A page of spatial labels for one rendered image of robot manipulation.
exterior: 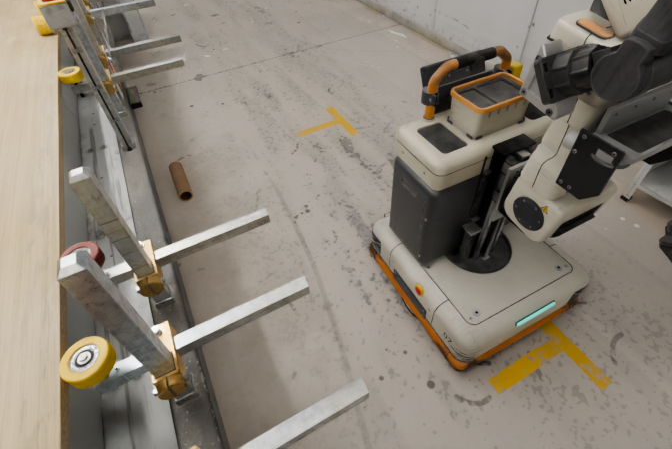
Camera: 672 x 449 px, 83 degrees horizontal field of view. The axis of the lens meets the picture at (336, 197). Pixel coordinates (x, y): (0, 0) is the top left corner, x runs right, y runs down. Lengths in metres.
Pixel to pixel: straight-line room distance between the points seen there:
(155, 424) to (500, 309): 1.11
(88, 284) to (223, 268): 1.42
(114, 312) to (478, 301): 1.20
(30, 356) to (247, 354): 0.99
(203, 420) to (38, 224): 0.59
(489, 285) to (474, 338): 0.22
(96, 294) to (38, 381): 0.28
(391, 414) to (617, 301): 1.11
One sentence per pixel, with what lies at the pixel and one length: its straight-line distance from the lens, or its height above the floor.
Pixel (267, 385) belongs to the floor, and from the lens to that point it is 1.67.
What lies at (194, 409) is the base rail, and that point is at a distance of 0.94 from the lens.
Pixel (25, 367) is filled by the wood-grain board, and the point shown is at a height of 0.90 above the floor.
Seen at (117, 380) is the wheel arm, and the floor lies 0.82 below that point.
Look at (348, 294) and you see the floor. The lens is 1.80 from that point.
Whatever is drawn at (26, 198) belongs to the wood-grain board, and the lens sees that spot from 1.24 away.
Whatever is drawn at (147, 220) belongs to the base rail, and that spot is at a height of 0.70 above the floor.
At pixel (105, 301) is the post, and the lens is 0.63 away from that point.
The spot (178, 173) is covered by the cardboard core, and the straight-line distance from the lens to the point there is 2.48.
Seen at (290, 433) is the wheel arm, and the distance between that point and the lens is 0.74.
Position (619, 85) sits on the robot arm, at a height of 1.23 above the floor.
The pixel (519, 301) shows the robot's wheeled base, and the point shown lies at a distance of 1.57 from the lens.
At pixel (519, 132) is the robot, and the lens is 1.37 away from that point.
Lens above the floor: 1.55
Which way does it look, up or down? 45 degrees down
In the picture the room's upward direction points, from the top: 4 degrees counter-clockwise
